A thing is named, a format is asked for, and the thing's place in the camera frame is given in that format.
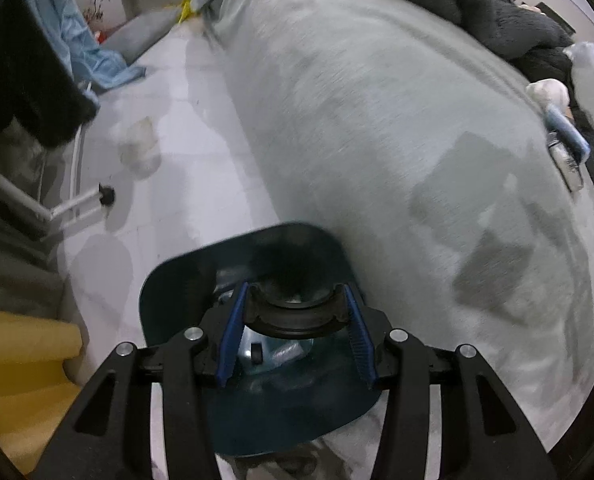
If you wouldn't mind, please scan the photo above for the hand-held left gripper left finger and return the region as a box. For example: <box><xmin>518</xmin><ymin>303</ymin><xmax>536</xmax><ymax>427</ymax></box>
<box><xmin>30</xmin><ymin>282</ymin><xmax>250</xmax><ymax>480</ymax></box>

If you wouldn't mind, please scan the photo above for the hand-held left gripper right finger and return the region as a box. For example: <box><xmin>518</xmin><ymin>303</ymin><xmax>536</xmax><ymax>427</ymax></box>
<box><xmin>342</xmin><ymin>282</ymin><xmax>552</xmax><ymax>480</ymax></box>

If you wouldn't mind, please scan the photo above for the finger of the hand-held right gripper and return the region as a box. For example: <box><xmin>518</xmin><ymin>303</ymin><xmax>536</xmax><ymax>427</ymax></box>
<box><xmin>544</xmin><ymin>102</ymin><xmax>592</xmax><ymax>193</ymax></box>

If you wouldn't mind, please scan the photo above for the white sock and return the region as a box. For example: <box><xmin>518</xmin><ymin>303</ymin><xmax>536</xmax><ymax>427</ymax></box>
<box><xmin>525</xmin><ymin>79</ymin><xmax>570</xmax><ymax>113</ymax></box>

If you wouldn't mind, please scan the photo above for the dark teal trash bin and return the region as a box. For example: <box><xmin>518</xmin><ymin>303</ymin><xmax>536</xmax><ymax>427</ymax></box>
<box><xmin>140</xmin><ymin>221</ymin><xmax>383</xmax><ymax>458</ymax></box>

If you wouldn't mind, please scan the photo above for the black curved plastic piece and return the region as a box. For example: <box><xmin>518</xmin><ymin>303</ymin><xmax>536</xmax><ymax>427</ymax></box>
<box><xmin>244</xmin><ymin>282</ymin><xmax>350</xmax><ymax>343</ymax></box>

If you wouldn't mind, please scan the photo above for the bed with grey sheet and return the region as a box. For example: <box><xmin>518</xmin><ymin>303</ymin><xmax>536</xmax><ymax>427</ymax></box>
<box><xmin>197</xmin><ymin>0</ymin><xmax>594</xmax><ymax>466</ymax></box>

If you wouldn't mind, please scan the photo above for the white clothes rack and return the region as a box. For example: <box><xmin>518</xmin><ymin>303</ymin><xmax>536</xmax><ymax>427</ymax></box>
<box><xmin>0</xmin><ymin>85</ymin><xmax>115</xmax><ymax>233</ymax></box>

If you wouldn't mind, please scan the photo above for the clear plastic bag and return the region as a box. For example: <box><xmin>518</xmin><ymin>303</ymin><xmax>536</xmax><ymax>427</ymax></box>
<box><xmin>117</xmin><ymin>116</ymin><xmax>163</xmax><ymax>177</ymax></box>

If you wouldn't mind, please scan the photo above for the yellow foam cushion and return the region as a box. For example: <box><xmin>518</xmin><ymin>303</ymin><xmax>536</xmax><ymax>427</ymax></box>
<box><xmin>0</xmin><ymin>305</ymin><xmax>85</xmax><ymax>476</ymax></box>

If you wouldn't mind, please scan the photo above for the grey floor rug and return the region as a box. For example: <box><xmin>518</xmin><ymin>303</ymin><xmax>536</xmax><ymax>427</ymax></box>
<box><xmin>0</xmin><ymin>240</ymin><xmax>73</xmax><ymax>321</ymax></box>

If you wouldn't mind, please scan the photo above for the grey floor cushion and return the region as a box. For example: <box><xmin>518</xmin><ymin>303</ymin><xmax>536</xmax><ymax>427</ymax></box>
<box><xmin>104</xmin><ymin>7</ymin><xmax>188</xmax><ymax>61</ymax></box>

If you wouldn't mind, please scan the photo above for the long black garment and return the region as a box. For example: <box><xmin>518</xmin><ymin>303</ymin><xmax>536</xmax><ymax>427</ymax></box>
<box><xmin>0</xmin><ymin>0</ymin><xmax>100</xmax><ymax>148</ymax></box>

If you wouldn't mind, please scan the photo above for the light blue robe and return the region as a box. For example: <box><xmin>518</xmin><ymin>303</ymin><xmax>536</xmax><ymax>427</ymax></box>
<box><xmin>20</xmin><ymin>0</ymin><xmax>145</xmax><ymax>93</ymax></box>

